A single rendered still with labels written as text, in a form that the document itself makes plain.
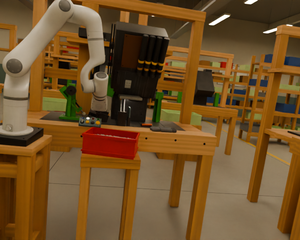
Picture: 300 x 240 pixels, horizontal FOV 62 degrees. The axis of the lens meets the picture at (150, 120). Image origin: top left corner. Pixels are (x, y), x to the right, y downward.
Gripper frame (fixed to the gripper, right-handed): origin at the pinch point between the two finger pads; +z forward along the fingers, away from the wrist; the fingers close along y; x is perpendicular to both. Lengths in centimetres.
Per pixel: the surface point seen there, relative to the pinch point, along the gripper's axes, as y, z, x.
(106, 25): -11, 391, 984
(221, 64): 413, 313, 643
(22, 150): -35, -9, -40
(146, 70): 30.8, -20.1, 28.2
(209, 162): 86, 26, -15
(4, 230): -53, 57, -54
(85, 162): -4.8, 0.9, -39.0
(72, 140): -15.9, 18.0, -9.4
